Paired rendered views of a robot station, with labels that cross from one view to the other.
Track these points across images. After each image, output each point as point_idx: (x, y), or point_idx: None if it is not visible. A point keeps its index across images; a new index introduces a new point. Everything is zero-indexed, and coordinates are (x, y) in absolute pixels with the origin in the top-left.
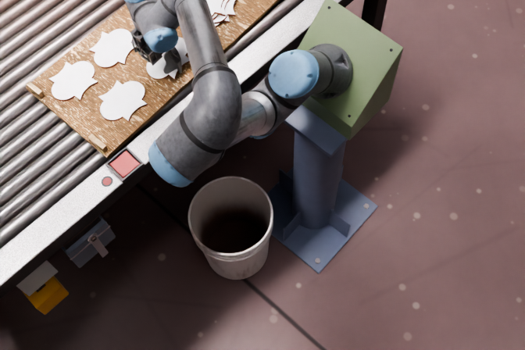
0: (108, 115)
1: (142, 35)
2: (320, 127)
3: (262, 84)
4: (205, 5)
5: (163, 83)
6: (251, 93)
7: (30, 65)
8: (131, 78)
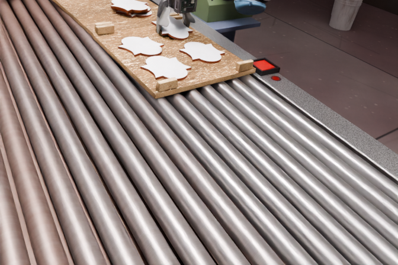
0: (215, 58)
1: None
2: (240, 20)
3: None
4: None
5: (192, 37)
6: None
7: (120, 94)
8: (179, 46)
